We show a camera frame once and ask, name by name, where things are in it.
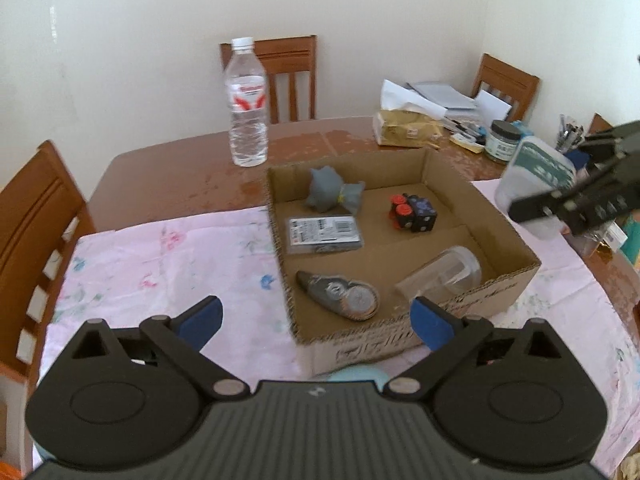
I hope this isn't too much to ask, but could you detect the small jar with black lid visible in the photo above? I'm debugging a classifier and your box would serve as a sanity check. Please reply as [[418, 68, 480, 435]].
[[485, 120, 523, 165]]

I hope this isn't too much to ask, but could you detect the light blue oval case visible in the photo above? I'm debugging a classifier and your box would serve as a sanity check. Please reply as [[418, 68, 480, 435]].
[[320, 365, 391, 396]]

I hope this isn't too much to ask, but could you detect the green and white box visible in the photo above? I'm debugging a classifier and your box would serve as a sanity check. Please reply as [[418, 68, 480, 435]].
[[495, 137, 581, 238]]

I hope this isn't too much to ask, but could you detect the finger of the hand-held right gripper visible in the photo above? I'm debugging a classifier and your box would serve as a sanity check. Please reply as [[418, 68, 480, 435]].
[[572, 121, 640, 171], [510, 160, 640, 235]]

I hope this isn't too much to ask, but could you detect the clear plastic cup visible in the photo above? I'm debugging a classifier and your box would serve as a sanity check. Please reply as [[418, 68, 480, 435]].
[[395, 246, 483, 306]]

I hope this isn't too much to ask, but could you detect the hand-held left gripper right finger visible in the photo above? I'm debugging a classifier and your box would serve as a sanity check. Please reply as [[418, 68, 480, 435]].
[[383, 297, 571, 402]]

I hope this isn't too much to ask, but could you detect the wooden chair back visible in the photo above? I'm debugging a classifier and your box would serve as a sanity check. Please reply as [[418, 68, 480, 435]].
[[220, 35, 318, 125]]

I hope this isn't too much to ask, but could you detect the black cube with red caps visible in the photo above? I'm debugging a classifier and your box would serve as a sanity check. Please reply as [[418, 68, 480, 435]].
[[387, 192, 438, 233]]

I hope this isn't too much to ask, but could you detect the pink floral cloth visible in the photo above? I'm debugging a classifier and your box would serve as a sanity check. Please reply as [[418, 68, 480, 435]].
[[32, 180, 640, 471]]

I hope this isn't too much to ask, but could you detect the pile of white papers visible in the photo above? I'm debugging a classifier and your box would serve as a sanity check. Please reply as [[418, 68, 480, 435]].
[[407, 80, 513, 123]]

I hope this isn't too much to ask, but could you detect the grey correction tape dispenser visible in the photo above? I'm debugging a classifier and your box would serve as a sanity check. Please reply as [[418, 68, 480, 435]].
[[296, 270, 381, 322]]

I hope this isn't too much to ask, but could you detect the brown cardboard box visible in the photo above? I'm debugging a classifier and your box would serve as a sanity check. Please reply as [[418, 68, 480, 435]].
[[265, 146, 542, 378]]

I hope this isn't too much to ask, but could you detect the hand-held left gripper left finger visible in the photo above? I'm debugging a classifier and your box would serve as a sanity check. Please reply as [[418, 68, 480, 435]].
[[55, 296, 248, 401]]

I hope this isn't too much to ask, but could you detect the colourful paper bag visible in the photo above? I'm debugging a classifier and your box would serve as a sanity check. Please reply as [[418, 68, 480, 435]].
[[621, 210, 640, 267]]

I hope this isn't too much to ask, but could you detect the bunch of loose pens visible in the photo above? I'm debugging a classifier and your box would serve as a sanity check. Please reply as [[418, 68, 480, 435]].
[[445, 119, 487, 150]]

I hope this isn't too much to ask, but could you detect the gold tissue pack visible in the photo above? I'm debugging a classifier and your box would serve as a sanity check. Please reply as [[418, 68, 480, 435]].
[[372, 79, 446, 148]]

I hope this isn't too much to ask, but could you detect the small clear card pack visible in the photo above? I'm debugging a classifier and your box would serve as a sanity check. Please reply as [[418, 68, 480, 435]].
[[286, 215, 364, 257]]

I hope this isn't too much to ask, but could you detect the white medicine box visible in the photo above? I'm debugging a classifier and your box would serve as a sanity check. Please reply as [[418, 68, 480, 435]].
[[602, 221, 629, 252]]

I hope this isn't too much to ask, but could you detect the clear plastic water bottle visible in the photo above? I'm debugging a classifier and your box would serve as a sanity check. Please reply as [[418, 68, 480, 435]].
[[223, 37, 269, 167]]

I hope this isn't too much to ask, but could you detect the large clear jar black lid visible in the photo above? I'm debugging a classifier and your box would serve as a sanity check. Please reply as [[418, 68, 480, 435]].
[[565, 230, 602, 259]]

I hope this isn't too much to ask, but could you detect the holder full of pens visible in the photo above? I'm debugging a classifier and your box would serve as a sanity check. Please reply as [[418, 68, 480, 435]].
[[556, 114, 586, 153]]

